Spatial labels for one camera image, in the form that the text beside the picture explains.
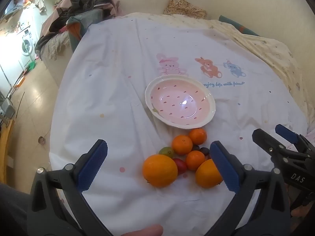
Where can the round floor drain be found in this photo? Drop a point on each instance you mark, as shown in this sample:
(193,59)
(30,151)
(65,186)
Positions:
(41,140)

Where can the pink strawberry-print bowl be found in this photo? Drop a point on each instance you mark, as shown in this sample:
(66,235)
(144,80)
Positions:
(181,102)

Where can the pile of clothes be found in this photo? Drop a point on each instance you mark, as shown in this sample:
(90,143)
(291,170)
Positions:
(78,7)

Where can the beige patterned quilt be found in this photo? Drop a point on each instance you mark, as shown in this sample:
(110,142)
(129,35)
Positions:
(273,49)

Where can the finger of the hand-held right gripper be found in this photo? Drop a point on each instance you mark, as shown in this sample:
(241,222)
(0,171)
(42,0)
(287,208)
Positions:
(273,147)
(286,131)

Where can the person's right hand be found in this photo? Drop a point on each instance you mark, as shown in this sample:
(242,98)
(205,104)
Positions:
(300,211)

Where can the floral pillow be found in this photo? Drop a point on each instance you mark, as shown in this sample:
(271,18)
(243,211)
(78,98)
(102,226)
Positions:
(184,7)

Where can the red cherry tomato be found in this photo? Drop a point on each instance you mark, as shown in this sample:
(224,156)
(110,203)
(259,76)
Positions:
(180,166)

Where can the mandarin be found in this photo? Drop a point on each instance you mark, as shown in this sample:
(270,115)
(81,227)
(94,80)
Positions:
(198,136)
(195,160)
(182,144)

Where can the dark grape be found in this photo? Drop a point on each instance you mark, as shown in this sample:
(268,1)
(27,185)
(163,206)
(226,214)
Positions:
(195,148)
(204,150)

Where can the person's dark trousers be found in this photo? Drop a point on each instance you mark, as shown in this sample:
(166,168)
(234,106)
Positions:
(11,209)

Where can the teal cushion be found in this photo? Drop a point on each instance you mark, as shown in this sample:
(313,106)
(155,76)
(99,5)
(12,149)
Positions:
(78,28)

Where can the white washing machine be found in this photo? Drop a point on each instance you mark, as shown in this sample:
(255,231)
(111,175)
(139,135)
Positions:
(25,44)

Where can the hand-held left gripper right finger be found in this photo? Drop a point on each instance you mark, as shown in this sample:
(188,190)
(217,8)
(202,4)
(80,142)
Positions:
(224,169)

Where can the white cartoon-print bed sheet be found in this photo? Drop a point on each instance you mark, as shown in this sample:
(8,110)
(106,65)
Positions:
(137,91)

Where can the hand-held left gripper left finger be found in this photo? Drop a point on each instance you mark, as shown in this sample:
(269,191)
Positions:
(92,167)

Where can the person's left hand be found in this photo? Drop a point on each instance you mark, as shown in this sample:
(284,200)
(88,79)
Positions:
(145,231)

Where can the large orange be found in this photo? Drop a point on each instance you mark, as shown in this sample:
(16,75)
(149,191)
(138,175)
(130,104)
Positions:
(160,170)
(206,175)

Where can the teal pillow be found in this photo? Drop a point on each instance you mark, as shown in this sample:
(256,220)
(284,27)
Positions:
(237,25)

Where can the green floor item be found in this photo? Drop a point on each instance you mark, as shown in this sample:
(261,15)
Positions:
(32,65)

